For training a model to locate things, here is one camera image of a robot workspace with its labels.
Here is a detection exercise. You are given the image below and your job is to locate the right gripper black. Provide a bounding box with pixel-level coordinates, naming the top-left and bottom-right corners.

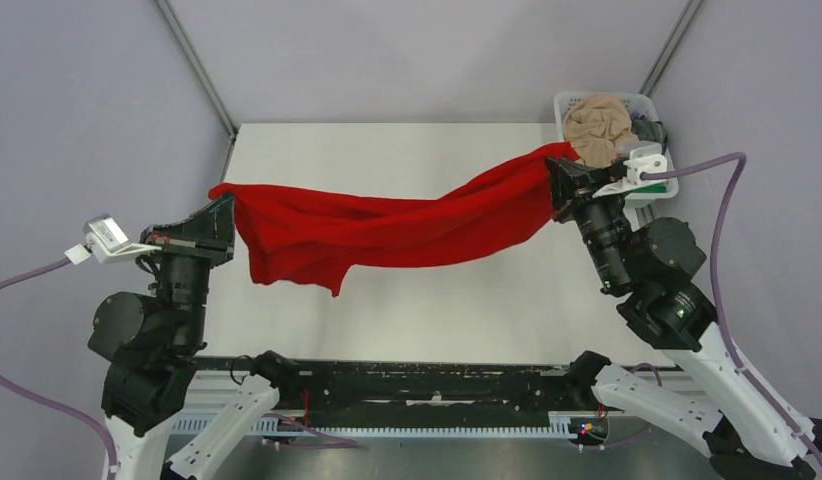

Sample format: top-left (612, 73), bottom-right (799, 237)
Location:
top-left (544, 154), bottom-right (628, 289)

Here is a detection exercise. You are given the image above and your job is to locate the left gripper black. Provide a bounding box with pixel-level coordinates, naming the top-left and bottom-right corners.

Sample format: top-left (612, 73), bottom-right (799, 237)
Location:
top-left (142, 189), bottom-right (239, 344)

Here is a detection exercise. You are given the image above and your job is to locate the red t shirt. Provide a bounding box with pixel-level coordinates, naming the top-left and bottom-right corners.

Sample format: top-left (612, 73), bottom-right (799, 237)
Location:
top-left (208, 142), bottom-right (579, 296)

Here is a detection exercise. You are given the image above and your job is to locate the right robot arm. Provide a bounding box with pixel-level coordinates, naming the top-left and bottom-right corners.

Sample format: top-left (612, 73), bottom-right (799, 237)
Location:
top-left (546, 158), bottom-right (822, 479)

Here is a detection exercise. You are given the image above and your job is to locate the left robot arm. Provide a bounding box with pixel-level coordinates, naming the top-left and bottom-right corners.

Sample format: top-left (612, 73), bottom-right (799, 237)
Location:
top-left (84, 194), bottom-right (301, 479)

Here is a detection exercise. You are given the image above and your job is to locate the beige t shirt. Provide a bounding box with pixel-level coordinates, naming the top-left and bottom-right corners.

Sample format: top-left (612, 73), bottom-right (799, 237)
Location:
top-left (562, 94), bottom-right (638, 168)

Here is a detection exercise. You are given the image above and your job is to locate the green t shirt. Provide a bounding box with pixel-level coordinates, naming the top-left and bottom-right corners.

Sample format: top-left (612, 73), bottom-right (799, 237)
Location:
top-left (638, 182), bottom-right (669, 195)

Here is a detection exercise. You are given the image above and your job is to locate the grey t shirt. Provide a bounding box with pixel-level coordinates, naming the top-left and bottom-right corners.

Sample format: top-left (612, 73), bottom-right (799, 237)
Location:
top-left (631, 115), bottom-right (669, 154)

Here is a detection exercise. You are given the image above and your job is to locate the white plastic laundry basket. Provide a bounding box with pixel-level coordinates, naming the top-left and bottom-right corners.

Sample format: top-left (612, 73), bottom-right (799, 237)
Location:
top-left (552, 91), bottom-right (679, 209)

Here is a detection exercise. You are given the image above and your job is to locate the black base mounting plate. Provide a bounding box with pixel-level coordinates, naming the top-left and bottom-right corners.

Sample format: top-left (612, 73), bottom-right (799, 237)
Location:
top-left (185, 357), bottom-right (651, 432)

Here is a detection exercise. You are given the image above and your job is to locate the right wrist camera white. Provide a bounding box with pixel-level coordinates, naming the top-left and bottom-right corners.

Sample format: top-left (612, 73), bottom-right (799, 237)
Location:
top-left (593, 141), bottom-right (668, 198)

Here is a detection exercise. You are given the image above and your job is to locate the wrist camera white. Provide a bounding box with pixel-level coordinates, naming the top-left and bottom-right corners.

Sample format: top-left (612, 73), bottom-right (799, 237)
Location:
top-left (64, 214), bottom-right (161, 265)
top-left (593, 141), bottom-right (668, 198)

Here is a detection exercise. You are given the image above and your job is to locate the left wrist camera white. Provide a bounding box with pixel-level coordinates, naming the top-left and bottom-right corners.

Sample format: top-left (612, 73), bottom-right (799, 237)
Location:
top-left (64, 214), bottom-right (161, 265)

